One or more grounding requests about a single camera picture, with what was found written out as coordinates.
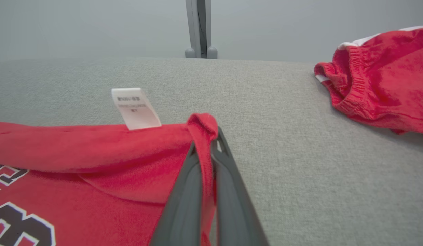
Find red shorts with white stripes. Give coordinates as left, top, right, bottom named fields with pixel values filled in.
left=314, top=26, right=423, bottom=134

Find grey partition post frame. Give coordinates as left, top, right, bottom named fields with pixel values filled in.
left=185, top=0, right=212, bottom=58

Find red and white basketball jersey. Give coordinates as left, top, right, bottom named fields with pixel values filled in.
left=0, top=88, right=219, bottom=246

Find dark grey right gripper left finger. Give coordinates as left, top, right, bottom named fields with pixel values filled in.
left=150, top=142, right=207, bottom=246

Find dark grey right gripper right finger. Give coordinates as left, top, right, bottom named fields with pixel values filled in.
left=210, top=126, right=270, bottom=246

